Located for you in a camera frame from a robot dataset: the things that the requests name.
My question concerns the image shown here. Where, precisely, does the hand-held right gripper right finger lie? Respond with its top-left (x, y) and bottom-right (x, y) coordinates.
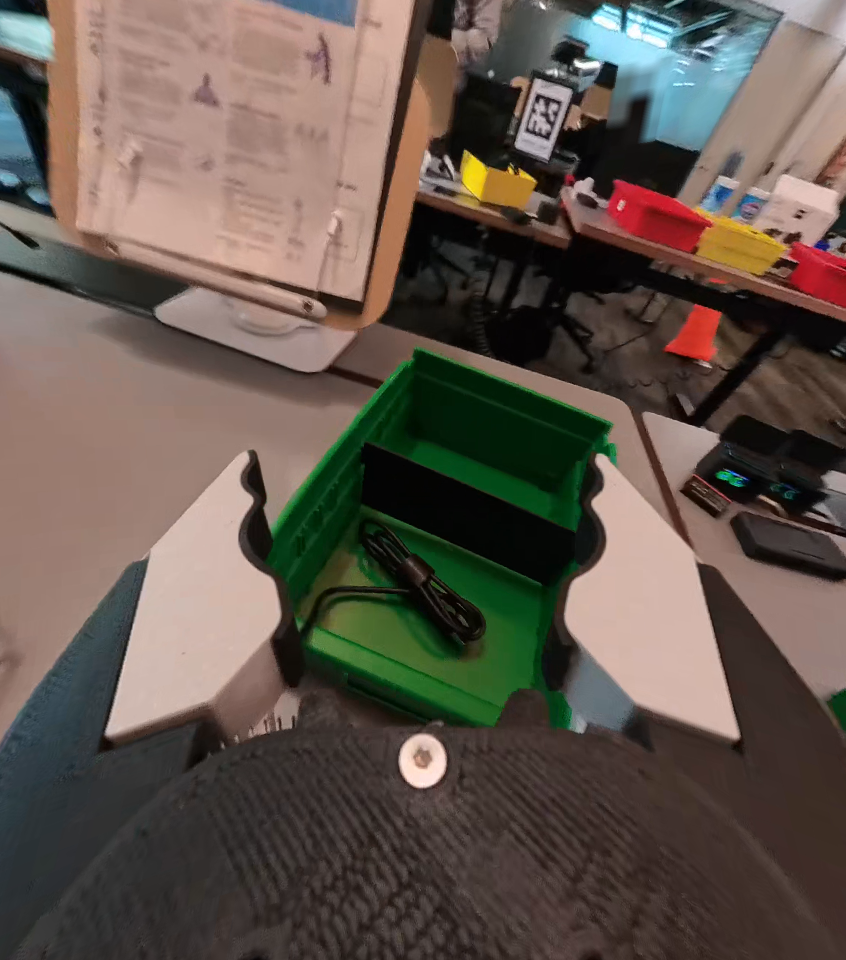
top-left (545, 452), bottom-right (742, 747)

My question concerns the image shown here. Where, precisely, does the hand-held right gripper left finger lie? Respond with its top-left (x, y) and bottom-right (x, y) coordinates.
top-left (102, 448), bottom-right (305, 747)

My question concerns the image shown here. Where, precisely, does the black usb cable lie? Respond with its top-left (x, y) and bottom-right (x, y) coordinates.
top-left (309, 519), bottom-right (488, 659)

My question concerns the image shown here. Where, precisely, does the black flat box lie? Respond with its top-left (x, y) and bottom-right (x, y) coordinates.
top-left (729, 512), bottom-right (846, 581)

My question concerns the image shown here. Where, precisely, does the black charger green display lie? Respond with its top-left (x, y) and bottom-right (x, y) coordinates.
top-left (681, 438), bottom-right (829, 519)

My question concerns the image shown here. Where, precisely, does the black bin divider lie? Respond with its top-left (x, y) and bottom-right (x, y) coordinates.
top-left (360, 442), bottom-right (579, 588)

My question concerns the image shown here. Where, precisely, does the orange traffic cone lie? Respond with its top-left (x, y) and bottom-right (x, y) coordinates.
top-left (664, 303), bottom-right (721, 363)

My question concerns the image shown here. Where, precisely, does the white stand base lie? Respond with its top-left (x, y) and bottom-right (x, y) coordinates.
top-left (155, 287), bottom-right (358, 374)

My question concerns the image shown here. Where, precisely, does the wooden table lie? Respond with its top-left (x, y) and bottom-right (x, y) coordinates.
top-left (415, 183), bottom-right (572, 316)
top-left (561, 187), bottom-right (846, 429)

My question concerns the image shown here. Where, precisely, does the black flat panel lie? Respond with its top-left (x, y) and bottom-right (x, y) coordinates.
top-left (0, 225), bottom-right (195, 320)

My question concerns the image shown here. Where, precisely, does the yellow plastic bin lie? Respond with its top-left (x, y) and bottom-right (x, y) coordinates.
top-left (695, 213), bottom-right (789, 276)
top-left (460, 150), bottom-right (538, 209)

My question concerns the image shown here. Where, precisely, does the red plastic bin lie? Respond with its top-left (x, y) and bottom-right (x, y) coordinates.
top-left (789, 242), bottom-right (846, 316)
top-left (606, 180), bottom-right (714, 254)

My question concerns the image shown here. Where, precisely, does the white cardboard box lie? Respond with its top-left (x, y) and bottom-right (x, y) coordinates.
top-left (755, 174), bottom-right (841, 246)

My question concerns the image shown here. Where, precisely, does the wooden document stand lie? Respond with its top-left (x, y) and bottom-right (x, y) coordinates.
top-left (46, 0), bottom-right (433, 333)

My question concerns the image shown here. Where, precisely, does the marker tag sign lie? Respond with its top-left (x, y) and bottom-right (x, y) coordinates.
top-left (514, 75), bottom-right (574, 162)

